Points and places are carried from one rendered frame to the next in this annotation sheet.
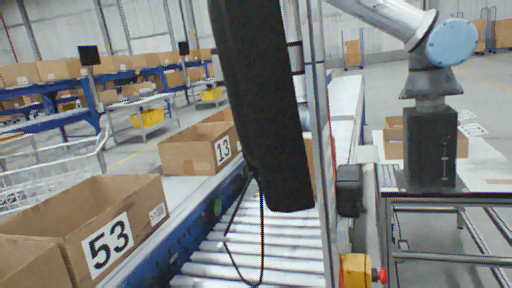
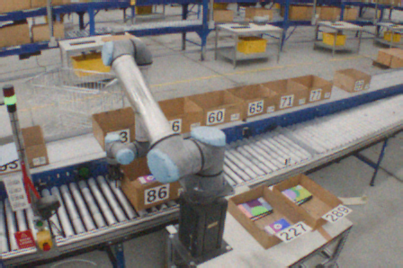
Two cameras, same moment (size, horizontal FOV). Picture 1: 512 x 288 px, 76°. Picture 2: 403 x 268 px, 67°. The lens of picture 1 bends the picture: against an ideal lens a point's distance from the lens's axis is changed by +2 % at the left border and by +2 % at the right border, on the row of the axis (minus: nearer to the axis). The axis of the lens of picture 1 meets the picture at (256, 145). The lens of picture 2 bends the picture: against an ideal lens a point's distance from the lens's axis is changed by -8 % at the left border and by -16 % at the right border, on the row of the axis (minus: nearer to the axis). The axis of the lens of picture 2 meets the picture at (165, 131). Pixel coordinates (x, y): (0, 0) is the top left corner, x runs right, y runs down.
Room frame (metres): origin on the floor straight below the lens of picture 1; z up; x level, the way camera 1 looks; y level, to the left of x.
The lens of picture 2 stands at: (0.25, -1.48, 2.12)
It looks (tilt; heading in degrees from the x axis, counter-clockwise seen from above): 28 degrees down; 43
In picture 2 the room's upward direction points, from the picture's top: straight up
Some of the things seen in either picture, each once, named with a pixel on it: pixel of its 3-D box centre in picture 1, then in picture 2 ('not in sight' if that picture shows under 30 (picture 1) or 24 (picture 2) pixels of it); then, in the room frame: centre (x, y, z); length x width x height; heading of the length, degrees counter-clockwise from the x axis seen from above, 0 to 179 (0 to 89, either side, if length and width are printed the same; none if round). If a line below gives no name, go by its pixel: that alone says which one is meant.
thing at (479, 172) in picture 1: (432, 154); (265, 229); (1.66, -0.94, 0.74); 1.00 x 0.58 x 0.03; 161
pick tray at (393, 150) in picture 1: (421, 142); (264, 215); (1.70, -0.90, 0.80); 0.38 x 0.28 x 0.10; 70
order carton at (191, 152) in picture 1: (204, 146); (122, 127); (1.65, 0.27, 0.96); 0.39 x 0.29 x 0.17; 160
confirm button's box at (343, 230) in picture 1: (344, 234); (39, 222); (0.70, -0.18, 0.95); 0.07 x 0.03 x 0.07; 160
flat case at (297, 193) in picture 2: not in sight; (295, 194); (2.01, -0.95, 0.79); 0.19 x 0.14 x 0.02; 159
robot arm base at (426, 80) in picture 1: (429, 77); (206, 174); (1.31, -0.73, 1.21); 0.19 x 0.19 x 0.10
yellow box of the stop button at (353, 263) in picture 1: (359, 264); (51, 238); (0.72, -0.22, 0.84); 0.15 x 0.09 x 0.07; 160
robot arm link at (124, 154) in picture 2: (301, 120); (123, 153); (1.27, -0.19, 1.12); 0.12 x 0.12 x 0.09; 77
